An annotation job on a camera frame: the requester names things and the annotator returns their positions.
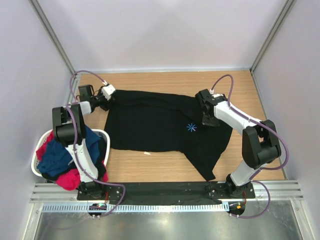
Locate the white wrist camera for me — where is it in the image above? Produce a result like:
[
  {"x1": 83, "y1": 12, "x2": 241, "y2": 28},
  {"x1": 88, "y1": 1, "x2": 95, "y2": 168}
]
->
[
  {"x1": 209, "y1": 89, "x2": 228, "y2": 102},
  {"x1": 101, "y1": 84, "x2": 116, "y2": 101}
]

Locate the left aluminium frame post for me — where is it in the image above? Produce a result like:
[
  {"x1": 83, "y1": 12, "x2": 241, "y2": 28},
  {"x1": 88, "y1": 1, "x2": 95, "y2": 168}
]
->
[{"x1": 28, "y1": 0, "x2": 76, "y2": 74}]

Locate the right aluminium frame post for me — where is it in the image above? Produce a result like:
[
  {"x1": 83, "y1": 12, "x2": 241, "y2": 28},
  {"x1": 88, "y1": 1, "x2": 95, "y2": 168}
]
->
[{"x1": 249, "y1": 0, "x2": 297, "y2": 73}]

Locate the black t shirt blue logo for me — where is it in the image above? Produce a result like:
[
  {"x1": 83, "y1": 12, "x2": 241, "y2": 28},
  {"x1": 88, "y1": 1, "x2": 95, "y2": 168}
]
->
[{"x1": 104, "y1": 90, "x2": 233, "y2": 181}]

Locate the pink t shirt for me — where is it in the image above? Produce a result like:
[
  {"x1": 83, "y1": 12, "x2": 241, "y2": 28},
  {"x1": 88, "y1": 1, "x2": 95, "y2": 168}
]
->
[{"x1": 41, "y1": 137, "x2": 108, "y2": 191}]

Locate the slotted cable duct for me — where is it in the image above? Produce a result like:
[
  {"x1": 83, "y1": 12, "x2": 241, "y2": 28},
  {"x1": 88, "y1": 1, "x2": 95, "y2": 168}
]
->
[{"x1": 42, "y1": 202, "x2": 229, "y2": 214}]

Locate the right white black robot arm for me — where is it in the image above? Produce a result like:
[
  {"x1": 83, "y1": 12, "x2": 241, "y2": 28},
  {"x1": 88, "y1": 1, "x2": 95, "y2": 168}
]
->
[{"x1": 195, "y1": 89, "x2": 282, "y2": 198}]

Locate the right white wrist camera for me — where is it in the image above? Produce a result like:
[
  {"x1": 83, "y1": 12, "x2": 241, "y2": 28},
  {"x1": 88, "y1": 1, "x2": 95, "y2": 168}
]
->
[{"x1": 209, "y1": 89, "x2": 228, "y2": 102}]

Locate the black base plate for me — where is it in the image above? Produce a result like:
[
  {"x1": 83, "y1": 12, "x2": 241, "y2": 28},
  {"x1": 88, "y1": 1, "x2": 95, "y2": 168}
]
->
[{"x1": 76, "y1": 181, "x2": 256, "y2": 206}]

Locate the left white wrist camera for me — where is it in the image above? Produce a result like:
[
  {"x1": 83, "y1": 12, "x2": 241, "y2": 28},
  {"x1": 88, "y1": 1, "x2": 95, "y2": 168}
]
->
[{"x1": 101, "y1": 84, "x2": 116, "y2": 101}]

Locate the white laundry basket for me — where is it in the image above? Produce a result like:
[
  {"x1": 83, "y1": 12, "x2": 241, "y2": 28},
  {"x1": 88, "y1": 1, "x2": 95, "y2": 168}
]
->
[{"x1": 31, "y1": 129, "x2": 111, "y2": 177}]

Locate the aluminium frame post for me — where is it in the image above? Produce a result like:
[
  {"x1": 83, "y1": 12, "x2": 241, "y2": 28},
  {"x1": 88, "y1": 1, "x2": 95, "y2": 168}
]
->
[
  {"x1": 249, "y1": 0, "x2": 297, "y2": 73},
  {"x1": 28, "y1": 0, "x2": 76, "y2": 74}
]

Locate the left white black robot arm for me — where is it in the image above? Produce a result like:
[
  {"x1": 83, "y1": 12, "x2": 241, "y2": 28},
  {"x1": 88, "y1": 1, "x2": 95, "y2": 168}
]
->
[{"x1": 52, "y1": 83, "x2": 116, "y2": 200}]

